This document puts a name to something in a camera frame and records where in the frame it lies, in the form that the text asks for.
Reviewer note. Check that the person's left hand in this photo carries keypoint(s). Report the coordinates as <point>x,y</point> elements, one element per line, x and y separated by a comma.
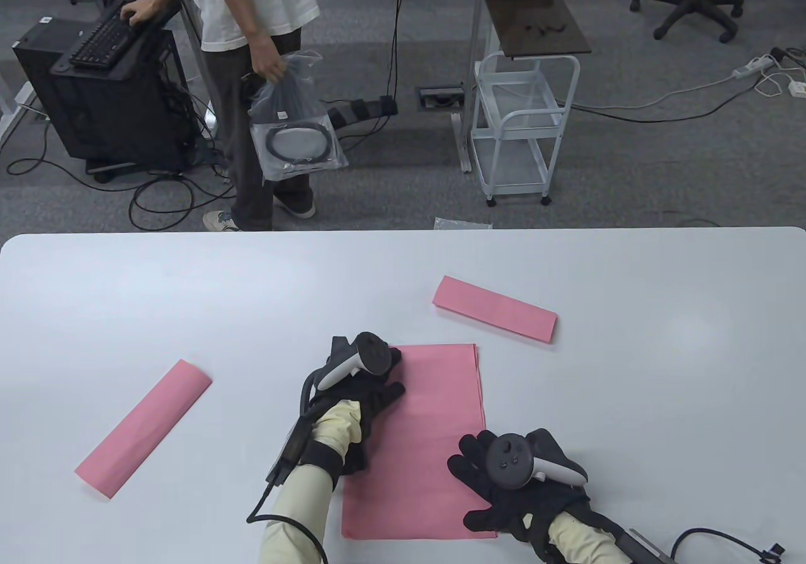
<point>378,394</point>

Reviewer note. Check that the person's right hand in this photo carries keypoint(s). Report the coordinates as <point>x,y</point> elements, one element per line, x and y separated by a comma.
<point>510,507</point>

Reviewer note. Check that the person's left forearm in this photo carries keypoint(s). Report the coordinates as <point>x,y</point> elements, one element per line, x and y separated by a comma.
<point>302,501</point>

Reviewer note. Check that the black white hand controller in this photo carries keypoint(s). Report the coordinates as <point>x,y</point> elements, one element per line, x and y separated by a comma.
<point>371,353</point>
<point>509,460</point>

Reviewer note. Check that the clear plastic bag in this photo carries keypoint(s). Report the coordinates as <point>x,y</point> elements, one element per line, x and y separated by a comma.
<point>463,223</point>

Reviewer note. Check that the black foot pedal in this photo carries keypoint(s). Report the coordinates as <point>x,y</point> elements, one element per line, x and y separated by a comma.
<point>368,109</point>

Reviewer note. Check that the metal floor socket box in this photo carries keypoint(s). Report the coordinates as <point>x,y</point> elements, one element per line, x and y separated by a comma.
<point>441,98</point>

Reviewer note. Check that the grey plastic bag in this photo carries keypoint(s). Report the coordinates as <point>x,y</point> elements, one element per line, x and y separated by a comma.
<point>289,95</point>

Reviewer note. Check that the metal desk leg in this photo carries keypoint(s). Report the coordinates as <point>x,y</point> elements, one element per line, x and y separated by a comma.
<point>210,117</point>

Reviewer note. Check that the black computer tower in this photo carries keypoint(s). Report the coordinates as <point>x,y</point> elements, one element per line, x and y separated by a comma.
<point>119,117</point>

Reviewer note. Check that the dark brown board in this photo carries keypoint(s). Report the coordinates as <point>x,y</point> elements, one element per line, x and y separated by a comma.
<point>535,22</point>

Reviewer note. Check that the black keyboard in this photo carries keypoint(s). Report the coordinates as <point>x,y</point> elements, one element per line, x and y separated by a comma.
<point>101,41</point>

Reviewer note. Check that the white power strip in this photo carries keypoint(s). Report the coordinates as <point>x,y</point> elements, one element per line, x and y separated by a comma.
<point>752,67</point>

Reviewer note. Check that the white power adapter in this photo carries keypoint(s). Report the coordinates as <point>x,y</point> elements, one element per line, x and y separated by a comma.
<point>797,88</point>

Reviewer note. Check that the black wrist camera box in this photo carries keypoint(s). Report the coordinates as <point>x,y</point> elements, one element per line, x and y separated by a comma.
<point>642,548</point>
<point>291,451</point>

